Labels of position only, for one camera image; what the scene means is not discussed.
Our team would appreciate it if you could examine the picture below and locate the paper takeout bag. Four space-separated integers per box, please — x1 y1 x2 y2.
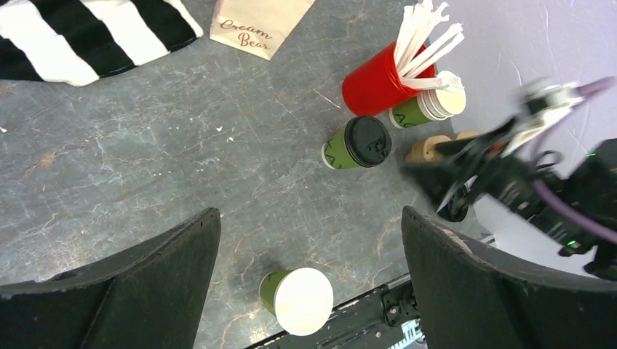
210 0 314 60

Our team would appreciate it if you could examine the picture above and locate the white wrapped straws bundle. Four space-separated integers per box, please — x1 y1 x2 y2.
394 1 464 92

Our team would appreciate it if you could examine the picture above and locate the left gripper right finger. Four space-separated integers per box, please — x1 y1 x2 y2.
401 206 616 348

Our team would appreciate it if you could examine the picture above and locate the black cup lid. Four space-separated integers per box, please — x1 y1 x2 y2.
437 185 469 222
343 116 392 168

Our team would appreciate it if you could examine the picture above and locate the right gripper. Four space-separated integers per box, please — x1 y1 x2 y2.
402 118 536 213

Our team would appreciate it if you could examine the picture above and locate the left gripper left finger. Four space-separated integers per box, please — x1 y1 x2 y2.
1 208 221 348

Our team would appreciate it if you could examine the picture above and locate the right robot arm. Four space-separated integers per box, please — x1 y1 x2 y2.
401 119 616 281

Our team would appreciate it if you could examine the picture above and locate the stack of paper cups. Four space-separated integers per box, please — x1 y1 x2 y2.
389 71 466 129

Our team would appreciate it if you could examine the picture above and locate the brown cardboard cup carrier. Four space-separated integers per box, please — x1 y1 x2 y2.
405 131 477 163

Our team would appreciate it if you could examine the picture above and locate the green paper coffee cup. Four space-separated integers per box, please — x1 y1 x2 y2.
321 129 360 169

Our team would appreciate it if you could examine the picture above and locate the red straw holder cup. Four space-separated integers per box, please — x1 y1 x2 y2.
342 42 421 116

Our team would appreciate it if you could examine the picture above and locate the black white striped cloth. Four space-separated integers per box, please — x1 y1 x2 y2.
1 1 204 87

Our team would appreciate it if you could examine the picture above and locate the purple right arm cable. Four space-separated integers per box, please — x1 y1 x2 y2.
528 76 617 246

